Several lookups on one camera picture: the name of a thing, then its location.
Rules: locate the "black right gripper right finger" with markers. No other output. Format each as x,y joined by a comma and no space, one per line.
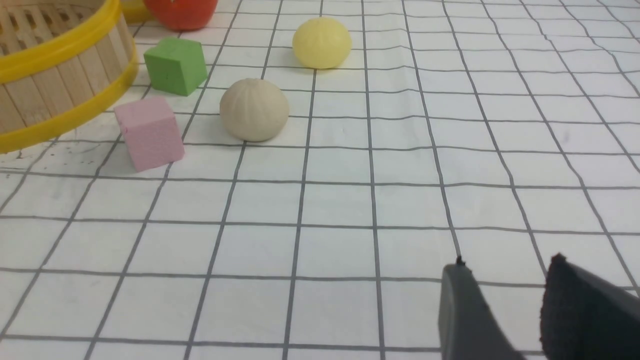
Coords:
584,317

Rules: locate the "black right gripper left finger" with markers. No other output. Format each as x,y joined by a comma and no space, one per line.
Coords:
466,325

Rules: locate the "beige steamed bun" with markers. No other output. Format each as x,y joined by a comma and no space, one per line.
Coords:
254,110

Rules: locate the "yellow steamed bun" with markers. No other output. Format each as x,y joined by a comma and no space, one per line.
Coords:
321,43

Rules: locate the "bamboo steamer tray yellow rim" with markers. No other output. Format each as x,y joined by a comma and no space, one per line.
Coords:
63,62

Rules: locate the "white grid tablecloth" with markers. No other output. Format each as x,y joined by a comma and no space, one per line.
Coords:
502,131

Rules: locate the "pink foam cube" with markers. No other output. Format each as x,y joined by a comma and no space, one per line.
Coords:
151,132

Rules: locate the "green foam cube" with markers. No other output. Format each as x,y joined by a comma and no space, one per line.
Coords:
176,66

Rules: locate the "red plastic tomato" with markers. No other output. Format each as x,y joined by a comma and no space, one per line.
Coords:
182,15

